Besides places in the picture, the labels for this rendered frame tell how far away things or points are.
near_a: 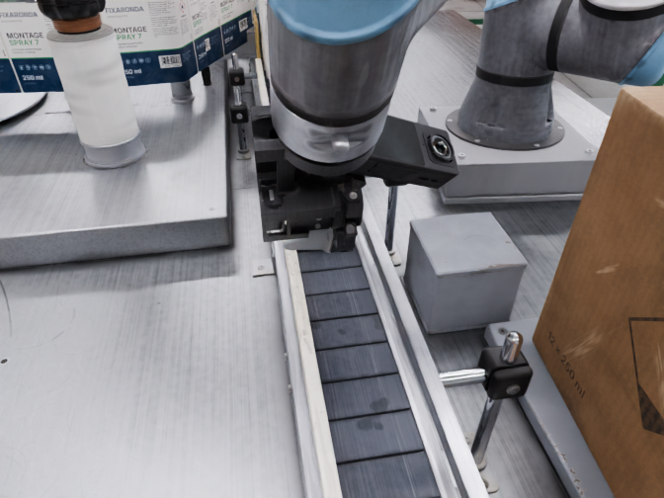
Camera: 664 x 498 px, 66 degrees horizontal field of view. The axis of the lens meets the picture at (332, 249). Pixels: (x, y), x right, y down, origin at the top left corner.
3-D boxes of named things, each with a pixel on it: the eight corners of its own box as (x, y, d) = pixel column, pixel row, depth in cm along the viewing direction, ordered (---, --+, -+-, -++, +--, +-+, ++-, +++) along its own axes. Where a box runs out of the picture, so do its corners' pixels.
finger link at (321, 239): (280, 247, 53) (280, 207, 45) (336, 241, 54) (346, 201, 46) (284, 275, 52) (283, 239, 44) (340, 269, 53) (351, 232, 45)
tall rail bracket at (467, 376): (405, 457, 45) (427, 328, 35) (483, 445, 46) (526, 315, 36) (416, 493, 43) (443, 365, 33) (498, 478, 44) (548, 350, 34)
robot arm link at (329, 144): (382, 25, 32) (408, 132, 29) (372, 75, 36) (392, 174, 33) (263, 30, 31) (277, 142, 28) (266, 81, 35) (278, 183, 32)
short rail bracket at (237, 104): (235, 149, 92) (226, 83, 84) (252, 148, 92) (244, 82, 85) (235, 157, 89) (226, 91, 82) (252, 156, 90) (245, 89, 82)
